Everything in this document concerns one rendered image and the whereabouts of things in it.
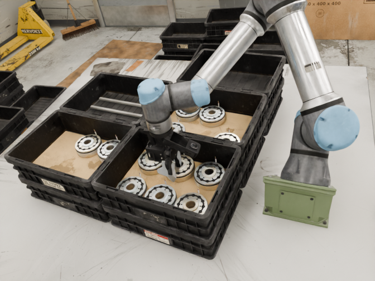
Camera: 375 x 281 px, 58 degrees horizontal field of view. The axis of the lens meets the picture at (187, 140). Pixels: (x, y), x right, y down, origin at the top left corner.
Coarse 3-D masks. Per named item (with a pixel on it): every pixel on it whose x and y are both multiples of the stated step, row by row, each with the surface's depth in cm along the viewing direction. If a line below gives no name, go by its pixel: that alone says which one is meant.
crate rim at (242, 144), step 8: (216, 88) 136; (224, 88) 135; (264, 96) 127; (264, 104) 125; (256, 112) 120; (144, 120) 126; (256, 120) 119; (200, 136) 115; (208, 136) 114; (248, 136) 113; (240, 144) 109
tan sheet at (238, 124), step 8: (176, 120) 140; (232, 120) 135; (240, 120) 134; (248, 120) 133; (192, 128) 134; (200, 128) 134; (208, 128) 133; (216, 128) 132; (224, 128) 132; (232, 128) 131; (240, 128) 130; (240, 136) 127
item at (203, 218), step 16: (144, 128) 122; (224, 144) 110; (112, 160) 112; (96, 176) 108; (224, 176) 100; (112, 192) 102; (128, 192) 101; (160, 208) 96; (176, 208) 94; (208, 208) 92
